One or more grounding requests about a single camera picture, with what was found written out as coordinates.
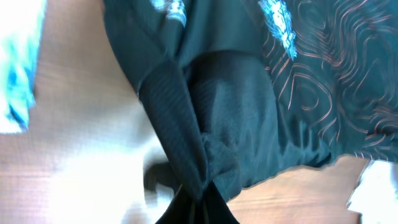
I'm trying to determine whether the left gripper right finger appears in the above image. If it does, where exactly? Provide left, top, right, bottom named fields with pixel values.
left=202, top=182, right=239, bottom=224

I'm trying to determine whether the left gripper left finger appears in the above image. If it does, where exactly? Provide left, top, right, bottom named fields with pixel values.
left=156, top=185, right=196, bottom=224

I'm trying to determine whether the black orange patterned t-shirt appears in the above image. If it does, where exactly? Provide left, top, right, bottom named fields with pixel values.
left=104, top=0, right=397, bottom=200

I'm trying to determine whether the beige pink garment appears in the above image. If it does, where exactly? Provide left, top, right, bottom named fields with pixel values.
left=347, top=161, right=397, bottom=224

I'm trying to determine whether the folded light blue t-shirt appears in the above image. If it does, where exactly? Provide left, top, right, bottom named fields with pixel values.
left=1, top=0, right=47, bottom=134

